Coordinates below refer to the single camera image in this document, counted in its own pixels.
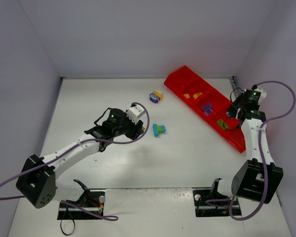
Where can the green long lego brick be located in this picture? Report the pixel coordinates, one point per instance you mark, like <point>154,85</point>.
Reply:
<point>223,124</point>

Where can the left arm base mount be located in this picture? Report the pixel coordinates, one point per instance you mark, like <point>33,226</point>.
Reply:
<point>91,200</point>

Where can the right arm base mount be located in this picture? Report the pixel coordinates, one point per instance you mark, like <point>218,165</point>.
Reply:
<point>208,204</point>

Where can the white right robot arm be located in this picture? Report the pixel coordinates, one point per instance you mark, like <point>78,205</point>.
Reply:
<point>259,177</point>

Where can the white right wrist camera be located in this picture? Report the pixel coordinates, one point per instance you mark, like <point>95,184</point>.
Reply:
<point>259,93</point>

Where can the purple yellow white lego stack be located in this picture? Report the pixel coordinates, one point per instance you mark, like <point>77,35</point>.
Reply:
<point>156,96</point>

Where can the cyan green lego cluster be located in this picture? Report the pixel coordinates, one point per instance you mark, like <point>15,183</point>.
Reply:
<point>158,129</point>

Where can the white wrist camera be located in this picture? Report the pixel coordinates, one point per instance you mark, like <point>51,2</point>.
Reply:
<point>135,112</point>
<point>259,93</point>

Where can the purple half-round lego brick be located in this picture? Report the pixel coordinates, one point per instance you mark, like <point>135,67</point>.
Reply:
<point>208,112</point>

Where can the purple rectangular lego brick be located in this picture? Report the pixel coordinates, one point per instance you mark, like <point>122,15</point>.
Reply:
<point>207,107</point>

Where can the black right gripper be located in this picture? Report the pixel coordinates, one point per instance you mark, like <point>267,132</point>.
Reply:
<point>232,112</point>

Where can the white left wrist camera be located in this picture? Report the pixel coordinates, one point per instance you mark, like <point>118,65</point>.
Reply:
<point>135,112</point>

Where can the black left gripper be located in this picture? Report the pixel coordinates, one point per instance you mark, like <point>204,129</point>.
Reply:
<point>136,130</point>

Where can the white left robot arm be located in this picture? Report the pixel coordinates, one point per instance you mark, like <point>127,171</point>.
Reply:
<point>39,181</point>

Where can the red divided bin tray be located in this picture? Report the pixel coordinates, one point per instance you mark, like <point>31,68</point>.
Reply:
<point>185,81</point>

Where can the orange curved lego brick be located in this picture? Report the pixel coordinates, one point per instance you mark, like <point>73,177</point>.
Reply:
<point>196,95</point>

